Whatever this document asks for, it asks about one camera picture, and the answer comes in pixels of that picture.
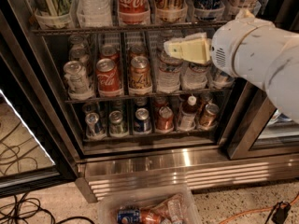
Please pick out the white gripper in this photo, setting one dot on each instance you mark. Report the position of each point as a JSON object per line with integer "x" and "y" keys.
{"x": 224, "y": 44}

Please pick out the blue pepsi can top shelf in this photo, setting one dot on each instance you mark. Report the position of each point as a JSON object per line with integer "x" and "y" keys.
{"x": 208, "y": 10}

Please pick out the blue pepsi can shelf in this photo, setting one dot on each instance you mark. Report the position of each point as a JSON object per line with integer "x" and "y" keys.
{"x": 208, "y": 10}
{"x": 142, "y": 122}

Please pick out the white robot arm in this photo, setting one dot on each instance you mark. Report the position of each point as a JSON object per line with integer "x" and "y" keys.
{"x": 275, "y": 70}

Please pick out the blue silver can middle shelf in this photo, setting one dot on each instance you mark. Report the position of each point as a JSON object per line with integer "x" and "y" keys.
{"x": 221, "y": 80}

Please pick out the water bottle middle shelf right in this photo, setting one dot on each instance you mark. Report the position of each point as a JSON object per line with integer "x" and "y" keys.
{"x": 194, "y": 77}

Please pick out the brown can top shelf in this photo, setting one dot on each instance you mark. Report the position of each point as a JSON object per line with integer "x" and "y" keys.
{"x": 169, "y": 11}

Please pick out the water bottle middle shelf left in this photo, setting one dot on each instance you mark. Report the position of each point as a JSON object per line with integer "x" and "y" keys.
{"x": 169, "y": 70}

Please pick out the red coca-cola can top shelf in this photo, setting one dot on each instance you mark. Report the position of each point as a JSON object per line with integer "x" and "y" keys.
{"x": 133, "y": 12}

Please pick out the red coca-cola can shelf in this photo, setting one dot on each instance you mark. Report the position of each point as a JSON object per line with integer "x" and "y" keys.
{"x": 109, "y": 83}
{"x": 133, "y": 12}

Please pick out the copper can bottom shelf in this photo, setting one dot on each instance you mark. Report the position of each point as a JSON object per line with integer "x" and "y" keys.
{"x": 208, "y": 118}

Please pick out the orange can middle shelf front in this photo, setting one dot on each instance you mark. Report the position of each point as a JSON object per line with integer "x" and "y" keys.
{"x": 139, "y": 76}

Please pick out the red can bottom shelf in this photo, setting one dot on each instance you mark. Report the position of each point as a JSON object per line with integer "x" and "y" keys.
{"x": 164, "y": 122}

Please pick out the red coca-cola can middle shelf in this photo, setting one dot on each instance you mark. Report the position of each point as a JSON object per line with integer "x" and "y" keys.
{"x": 109, "y": 83}

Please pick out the blue pepsi can bottom shelf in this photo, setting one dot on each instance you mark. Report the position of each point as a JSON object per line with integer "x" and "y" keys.
{"x": 142, "y": 122}

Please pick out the stainless steel fridge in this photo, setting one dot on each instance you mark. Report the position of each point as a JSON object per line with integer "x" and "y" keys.
{"x": 252, "y": 140}

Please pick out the clear water bottle top shelf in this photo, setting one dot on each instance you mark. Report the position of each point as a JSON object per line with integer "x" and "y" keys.
{"x": 94, "y": 13}

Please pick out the white can middle shelf front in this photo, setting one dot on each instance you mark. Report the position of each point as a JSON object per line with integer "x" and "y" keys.
{"x": 79, "y": 84}

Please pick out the blue silver can bottom left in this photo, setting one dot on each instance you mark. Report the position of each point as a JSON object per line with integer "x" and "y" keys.
{"x": 95, "y": 129}

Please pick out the green patterned can top shelf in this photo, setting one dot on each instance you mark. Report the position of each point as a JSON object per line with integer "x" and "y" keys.
{"x": 53, "y": 14}

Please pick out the orange can in bin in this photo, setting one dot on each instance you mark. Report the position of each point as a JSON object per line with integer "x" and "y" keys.
{"x": 149, "y": 217}

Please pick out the pepsi can in bin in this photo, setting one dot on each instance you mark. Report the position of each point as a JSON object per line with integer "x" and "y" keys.
{"x": 129, "y": 216}

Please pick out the open glass fridge door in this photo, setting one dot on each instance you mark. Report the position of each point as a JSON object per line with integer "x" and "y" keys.
{"x": 25, "y": 161}

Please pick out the brown bottle white cap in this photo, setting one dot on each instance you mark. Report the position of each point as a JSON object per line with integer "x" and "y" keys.
{"x": 187, "y": 113}

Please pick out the clear plastic bin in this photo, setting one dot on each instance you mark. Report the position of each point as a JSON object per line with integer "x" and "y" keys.
{"x": 153, "y": 199}

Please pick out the water bottle in bin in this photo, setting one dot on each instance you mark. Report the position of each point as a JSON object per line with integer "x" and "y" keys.
{"x": 175, "y": 212}

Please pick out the black plug on floor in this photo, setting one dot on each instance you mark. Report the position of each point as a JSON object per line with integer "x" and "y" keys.
{"x": 281, "y": 213}

